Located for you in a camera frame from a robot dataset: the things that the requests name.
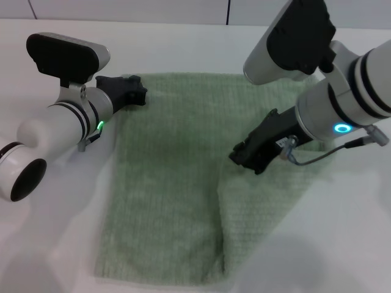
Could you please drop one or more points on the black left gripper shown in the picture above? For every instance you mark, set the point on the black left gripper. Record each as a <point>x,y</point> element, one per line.
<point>119,90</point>

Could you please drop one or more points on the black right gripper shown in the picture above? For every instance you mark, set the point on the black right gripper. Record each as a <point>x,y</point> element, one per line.
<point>275,134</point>

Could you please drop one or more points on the green terry towel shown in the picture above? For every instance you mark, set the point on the green terry towel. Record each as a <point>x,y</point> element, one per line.
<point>171,171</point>

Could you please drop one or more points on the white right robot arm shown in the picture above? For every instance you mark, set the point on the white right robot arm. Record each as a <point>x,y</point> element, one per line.
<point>348,97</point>

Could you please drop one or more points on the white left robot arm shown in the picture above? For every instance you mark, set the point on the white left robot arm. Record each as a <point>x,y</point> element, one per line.
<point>58,128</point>

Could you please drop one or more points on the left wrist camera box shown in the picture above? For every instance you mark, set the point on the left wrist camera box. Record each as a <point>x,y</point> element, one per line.
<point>65,58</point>

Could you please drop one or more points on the black wall strip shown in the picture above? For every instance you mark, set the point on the black wall strip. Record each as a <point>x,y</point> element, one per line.
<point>228,12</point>

